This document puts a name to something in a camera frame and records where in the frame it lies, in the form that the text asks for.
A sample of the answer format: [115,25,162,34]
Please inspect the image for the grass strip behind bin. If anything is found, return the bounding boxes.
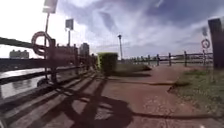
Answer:
[113,62,153,77]

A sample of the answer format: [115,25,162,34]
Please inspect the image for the tall building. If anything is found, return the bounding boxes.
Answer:
[78,42,91,57]

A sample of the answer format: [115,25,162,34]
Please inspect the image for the red paved path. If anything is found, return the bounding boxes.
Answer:
[0,64,224,128]

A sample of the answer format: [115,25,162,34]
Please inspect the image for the reddish building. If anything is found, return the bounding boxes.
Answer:
[46,44,79,66]

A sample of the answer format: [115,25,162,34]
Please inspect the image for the wooden fence with posts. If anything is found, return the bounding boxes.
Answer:
[123,49,214,68]

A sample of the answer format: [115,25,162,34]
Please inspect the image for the rectangular sign on pole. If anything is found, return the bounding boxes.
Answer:
[65,18,75,48]

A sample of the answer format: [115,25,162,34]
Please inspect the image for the low wide building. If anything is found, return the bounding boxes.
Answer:
[8,49,30,60]

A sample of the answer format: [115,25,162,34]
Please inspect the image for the grass patch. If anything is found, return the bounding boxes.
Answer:
[168,68,224,116]

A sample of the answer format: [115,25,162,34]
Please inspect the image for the round red-rimmed sign on pole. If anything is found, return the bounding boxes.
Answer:
[200,26,212,68]

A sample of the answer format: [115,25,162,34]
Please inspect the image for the water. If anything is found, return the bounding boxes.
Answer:
[0,68,48,99]

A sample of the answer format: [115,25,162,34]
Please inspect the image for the dark lamp post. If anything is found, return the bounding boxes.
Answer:
[116,33,124,61]

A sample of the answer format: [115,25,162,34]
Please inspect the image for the dark wooden rail fence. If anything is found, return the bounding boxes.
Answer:
[0,36,101,101]

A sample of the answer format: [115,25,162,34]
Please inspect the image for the dark thick post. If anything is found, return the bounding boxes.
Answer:
[207,17,224,70]

